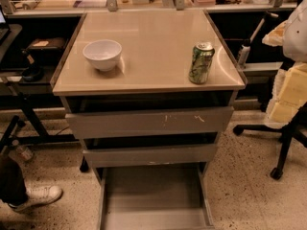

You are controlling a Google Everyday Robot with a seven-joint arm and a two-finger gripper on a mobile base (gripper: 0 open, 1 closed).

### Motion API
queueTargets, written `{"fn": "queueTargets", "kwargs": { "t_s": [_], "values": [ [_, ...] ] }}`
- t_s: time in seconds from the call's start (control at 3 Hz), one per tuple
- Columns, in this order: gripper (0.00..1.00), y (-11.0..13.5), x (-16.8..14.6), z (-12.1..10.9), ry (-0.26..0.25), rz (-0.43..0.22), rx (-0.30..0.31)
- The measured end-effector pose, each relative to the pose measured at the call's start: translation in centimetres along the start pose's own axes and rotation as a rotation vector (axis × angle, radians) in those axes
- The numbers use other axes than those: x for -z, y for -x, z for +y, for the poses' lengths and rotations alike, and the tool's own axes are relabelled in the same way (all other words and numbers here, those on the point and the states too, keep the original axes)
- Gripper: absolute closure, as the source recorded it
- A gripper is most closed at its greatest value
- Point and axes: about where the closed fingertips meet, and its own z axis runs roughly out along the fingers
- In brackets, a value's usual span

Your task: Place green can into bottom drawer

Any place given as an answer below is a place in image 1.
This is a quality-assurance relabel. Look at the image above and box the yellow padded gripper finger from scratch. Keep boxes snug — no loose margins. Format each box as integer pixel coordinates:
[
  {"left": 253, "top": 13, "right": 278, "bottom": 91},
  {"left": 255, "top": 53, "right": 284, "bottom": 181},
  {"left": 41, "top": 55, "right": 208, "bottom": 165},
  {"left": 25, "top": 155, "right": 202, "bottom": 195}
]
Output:
[
  {"left": 262, "top": 21, "right": 287, "bottom": 47},
  {"left": 268, "top": 63, "right": 307, "bottom": 123}
]

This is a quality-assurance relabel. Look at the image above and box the white handled tool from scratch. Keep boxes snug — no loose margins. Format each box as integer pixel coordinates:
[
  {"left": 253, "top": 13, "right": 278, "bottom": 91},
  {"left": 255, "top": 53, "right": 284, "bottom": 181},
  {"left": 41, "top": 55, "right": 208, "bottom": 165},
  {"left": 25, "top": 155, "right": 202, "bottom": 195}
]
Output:
[{"left": 237, "top": 11, "right": 278, "bottom": 69}]

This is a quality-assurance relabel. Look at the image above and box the black box with label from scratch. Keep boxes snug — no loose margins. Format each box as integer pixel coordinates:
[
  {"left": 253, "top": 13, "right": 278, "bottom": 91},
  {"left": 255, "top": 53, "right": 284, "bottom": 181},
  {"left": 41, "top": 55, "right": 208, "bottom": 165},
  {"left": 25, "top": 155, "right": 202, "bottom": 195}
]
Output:
[{"left": 26, "top": 37, "right": 66, "bottom": 60}]

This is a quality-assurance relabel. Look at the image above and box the plastic water bottle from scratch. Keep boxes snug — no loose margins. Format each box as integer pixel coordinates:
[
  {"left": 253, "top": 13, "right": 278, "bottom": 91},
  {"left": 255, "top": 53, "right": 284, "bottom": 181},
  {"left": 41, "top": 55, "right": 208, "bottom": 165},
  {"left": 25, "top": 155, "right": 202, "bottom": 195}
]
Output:
[{"left": 12, "top": 140, "right": 34, "bottom": 162}]

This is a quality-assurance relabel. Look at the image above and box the black round object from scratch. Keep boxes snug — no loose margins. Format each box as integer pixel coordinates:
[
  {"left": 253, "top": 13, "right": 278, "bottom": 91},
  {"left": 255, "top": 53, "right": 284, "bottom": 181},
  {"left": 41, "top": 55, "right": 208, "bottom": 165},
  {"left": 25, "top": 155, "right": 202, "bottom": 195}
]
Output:
[{"left": 22, "top": 66, "right": 44, "bottom": 82}]

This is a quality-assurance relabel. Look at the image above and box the grey open bottom drawer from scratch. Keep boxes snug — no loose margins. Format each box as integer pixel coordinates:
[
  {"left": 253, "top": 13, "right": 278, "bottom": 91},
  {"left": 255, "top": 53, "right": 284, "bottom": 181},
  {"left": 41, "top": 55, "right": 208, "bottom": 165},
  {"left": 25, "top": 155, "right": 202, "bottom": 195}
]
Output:
[{"left": 97, "top": 164, "right": 215, "bottom": 230}]

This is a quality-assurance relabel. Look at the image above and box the green soda can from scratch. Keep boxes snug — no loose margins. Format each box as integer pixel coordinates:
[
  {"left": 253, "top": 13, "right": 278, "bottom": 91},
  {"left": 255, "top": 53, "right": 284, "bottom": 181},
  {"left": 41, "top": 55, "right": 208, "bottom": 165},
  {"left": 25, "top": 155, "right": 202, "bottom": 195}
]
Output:
[{"left": 189, "top": 41, "right": 215, "bottom": 84}]

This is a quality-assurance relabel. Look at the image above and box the white ceramic bowl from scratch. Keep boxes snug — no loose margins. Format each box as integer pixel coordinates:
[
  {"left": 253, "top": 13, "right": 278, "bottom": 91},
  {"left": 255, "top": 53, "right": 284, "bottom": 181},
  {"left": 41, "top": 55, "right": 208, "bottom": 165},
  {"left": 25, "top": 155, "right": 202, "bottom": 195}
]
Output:
[{"left": 83, "top": 39, "right": 122, "bottom": 72}]

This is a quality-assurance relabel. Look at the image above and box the grey drawer cabinet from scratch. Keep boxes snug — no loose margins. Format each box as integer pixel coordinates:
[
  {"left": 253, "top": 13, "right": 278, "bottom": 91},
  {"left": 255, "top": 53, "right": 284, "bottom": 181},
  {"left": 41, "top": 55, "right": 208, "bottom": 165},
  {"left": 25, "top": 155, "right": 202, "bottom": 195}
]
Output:
[{"left": 49, "top": 9, "right": 248, "bottom": 230}]

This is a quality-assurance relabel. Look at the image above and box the grey middle drawer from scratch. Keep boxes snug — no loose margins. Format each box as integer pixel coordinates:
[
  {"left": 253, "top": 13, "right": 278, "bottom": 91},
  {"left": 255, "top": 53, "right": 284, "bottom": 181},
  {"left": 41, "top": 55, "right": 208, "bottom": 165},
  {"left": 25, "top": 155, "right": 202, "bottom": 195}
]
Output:
[{"left": 83, "top": 144, "right": 218, "bottom": 168}]

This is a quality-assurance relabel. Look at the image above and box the black office chair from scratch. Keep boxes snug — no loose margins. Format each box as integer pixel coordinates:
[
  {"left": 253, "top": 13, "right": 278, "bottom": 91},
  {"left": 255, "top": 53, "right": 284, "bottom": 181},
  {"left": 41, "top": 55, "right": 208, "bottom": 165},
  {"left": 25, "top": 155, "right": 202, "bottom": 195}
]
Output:
[{"left": 233, "top": 103, "right": 307, "bottom": 180}]

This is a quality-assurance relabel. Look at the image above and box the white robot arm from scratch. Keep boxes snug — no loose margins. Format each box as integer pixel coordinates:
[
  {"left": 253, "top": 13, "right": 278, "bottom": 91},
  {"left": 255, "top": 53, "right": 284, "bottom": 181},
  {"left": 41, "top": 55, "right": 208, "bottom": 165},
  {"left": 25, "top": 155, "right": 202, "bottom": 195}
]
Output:
[{"left": 262, "top": 2, "right": 307, "bottom": 128}]

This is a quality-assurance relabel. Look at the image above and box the grey top drawer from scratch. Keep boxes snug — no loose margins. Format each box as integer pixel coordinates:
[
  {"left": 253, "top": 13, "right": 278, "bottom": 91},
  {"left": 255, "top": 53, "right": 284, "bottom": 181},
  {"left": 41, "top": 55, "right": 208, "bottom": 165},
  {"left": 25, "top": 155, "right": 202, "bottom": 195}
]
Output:
[{"left": 65, "top": 106, "right": 233, "bottom": 139}]

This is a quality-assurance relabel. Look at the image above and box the white sneaker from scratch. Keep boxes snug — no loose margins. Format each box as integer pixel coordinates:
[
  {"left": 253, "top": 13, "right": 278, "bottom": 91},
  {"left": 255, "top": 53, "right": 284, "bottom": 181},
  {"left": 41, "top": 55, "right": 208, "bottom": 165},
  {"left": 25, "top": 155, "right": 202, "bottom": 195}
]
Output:
[{"left": 9, "top": 186, "right": 63, "bottom": 213}]

